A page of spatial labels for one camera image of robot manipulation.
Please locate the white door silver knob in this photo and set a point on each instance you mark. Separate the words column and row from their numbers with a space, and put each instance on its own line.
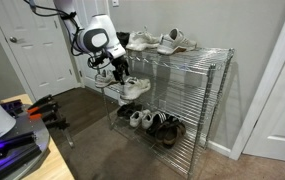
column 32, row 50

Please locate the long black aluminium extrusion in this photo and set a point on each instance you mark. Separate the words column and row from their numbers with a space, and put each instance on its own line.
column 15, row 141
column 18, row 160

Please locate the plain white panel door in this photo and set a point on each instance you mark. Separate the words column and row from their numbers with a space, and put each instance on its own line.
column 282, row 116

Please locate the black low shoe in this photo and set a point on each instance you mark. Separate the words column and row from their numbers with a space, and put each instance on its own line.
column 135, row 109
column 123, row 110

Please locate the black white-striped slide sandal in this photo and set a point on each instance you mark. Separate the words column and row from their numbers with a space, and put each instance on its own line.
column 157, row 123

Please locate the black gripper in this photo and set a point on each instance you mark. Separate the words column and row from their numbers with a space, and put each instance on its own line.
column 120, row 63

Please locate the white light switch plate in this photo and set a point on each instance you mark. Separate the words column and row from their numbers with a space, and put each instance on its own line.
column 115, row 2

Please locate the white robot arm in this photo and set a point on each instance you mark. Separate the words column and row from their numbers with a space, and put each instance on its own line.
column 105, row 25

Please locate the black orange bar clamp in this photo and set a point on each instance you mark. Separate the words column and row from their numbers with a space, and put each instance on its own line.
column 45, row 108
column 42, row 100
column 47, row 116
column 58, row 124

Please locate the white sneaker tan sole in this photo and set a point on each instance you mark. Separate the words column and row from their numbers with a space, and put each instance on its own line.
column 135, row 89

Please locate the small white sneaker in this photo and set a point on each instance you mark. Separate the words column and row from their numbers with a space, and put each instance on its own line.
column 136, row 118
column 147, row 120

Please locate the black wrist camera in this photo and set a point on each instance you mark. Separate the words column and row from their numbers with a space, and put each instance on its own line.
column 98, row 60

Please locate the white door dark lock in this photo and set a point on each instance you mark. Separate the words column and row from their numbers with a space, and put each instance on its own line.
column 85, row 76

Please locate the dark brown sandal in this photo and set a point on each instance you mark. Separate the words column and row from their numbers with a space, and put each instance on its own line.
column 172, row 135
column 163, row 130

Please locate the silver round door knob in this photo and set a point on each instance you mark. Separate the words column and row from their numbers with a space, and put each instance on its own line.
column 13, row 39

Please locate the white lace-up sneaker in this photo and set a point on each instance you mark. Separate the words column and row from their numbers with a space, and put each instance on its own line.
column 142, row 41

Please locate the grey sneaker orange lining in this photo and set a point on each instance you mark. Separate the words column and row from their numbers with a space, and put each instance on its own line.
column 103, row 80

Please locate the white grey running sneaker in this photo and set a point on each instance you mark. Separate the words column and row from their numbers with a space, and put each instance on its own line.
column 175, row 43

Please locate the short dark extrusion piece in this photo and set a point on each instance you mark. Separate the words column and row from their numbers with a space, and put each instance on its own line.
column 13, row 107

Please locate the white baseboard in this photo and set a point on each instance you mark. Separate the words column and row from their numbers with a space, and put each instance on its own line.
column 218, row 148

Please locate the black sneaker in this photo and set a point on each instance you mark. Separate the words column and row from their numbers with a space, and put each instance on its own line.
column 123, row 37

